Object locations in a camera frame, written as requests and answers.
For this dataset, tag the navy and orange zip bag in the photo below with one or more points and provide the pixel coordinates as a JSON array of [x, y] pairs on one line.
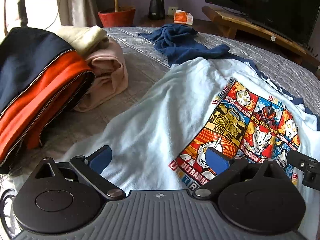
[[25, 62]]

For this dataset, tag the beige curtain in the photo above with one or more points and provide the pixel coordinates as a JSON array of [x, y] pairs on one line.
[[80, 2]]

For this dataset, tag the black cylindrical appliance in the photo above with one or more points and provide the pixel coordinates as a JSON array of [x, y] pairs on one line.
[[156, 5]]

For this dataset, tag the white and blue printed shirt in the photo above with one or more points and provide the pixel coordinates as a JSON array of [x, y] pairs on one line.
[[162, 110]]

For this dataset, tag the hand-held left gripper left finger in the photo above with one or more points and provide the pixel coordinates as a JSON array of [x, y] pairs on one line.
[[101, 158]]

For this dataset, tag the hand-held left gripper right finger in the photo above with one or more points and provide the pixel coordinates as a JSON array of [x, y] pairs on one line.
[[217, 161]]

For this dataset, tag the potted tree in red pot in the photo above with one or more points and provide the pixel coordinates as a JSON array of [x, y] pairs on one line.
[[116, 17]]

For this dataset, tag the white wall socket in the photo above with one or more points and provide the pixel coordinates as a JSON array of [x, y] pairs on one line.
[[172, 10]]

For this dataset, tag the pink folded garment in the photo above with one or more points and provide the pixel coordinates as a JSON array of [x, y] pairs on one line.
[[107, 80]]

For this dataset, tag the orange tissue pack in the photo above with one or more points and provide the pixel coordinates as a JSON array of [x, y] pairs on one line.
[[182, 18]]

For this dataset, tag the black television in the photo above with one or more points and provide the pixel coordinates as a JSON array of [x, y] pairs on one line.
[[262, 0]]

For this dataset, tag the black router with antennas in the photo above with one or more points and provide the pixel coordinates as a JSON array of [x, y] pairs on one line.
[[311, 50]]

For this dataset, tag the cream folded garment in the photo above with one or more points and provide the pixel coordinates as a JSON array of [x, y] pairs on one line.
[[80, 36]]

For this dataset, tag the wooden television stand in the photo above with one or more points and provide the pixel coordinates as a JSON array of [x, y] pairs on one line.
[[225, 20]]

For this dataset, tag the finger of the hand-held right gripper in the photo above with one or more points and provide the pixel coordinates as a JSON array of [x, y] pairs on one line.
[[300, 158]]

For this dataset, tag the dark low side table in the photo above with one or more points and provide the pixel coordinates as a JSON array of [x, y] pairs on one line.
[[155, 22]]

